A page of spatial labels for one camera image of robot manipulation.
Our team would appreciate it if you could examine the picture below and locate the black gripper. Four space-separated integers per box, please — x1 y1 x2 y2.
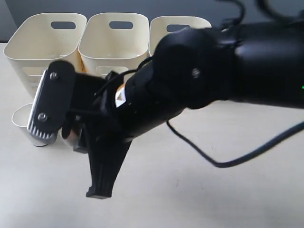
68 68 181 199

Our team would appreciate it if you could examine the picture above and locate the white paper cup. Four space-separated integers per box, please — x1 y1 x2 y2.
11 103 48 147

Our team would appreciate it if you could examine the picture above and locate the dark brown wooden cup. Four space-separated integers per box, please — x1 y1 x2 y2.
61 128 81 150

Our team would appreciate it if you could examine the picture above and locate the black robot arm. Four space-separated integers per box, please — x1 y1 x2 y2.
71 18 304 199

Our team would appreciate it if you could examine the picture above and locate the middle cream plastic bin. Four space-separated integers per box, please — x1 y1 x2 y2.
78 12 150 77

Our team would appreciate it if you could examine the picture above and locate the cream plastic bin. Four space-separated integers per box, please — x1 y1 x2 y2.
4 13 87 97
149 16 211 56
78 12 150 77

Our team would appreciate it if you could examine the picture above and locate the left cream plastic bin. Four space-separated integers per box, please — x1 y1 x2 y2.
4 13 87 97

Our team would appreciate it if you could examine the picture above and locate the right cream plastic bin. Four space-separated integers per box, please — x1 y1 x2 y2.
149 16 211 56

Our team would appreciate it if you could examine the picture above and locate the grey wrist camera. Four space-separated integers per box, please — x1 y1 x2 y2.
27 60 76 144

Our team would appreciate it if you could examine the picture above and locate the black cable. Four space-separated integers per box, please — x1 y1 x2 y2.
95 68 304 169

